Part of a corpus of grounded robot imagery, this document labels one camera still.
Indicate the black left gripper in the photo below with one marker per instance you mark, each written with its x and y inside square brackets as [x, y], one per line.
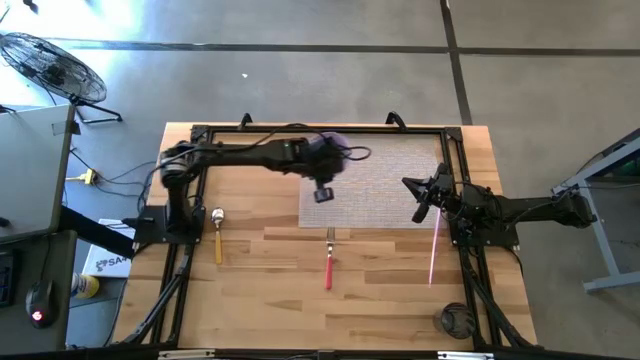
[312, 160]

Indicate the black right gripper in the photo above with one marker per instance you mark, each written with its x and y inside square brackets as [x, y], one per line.
[439, 187]

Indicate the lilac bowl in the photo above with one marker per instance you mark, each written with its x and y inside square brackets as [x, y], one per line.
[338, 144]

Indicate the pink straw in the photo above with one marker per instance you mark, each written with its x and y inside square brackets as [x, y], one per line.
[434, 245]

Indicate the dark patterned cup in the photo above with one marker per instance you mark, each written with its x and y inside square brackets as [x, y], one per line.
[457, 320]

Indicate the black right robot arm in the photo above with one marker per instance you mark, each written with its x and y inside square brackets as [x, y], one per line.
[525, 207]

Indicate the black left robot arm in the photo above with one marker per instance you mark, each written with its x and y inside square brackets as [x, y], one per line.
[240, 152]

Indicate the grey woven placemat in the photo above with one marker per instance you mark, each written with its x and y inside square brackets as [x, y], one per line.
[390, 190]

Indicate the white cardboard box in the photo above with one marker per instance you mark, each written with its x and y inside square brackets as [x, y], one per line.
[107, 250]

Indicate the yellow power strip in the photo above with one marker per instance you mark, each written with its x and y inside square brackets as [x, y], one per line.
[89, 176]

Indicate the black beam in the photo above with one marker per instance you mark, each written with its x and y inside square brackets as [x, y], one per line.
[95, 231]

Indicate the yellow canister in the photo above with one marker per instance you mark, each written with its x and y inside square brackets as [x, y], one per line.
[86, 286]

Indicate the black floor fan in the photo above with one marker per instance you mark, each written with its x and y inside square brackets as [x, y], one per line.
[50, 67]

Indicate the dark desk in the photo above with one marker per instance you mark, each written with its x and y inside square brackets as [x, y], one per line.
[50, 260]

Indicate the grey desk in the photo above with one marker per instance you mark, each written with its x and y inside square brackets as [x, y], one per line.
[30, 170]

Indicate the black computer mouse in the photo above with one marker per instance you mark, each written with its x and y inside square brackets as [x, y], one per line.
[40, 302]

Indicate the black keyboard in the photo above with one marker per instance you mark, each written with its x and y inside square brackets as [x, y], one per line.
[5, 277]

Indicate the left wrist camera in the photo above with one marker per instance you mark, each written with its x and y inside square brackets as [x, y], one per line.
[324, 194]

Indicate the black aluminium table frame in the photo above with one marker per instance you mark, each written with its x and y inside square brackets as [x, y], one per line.
[400, 129]

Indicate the silver metal bracket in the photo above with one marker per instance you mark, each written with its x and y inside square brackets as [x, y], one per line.
[187, 355]
[465, 355]

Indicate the grey metal table frame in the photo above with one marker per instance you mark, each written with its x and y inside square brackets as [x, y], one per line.
[600, 175]

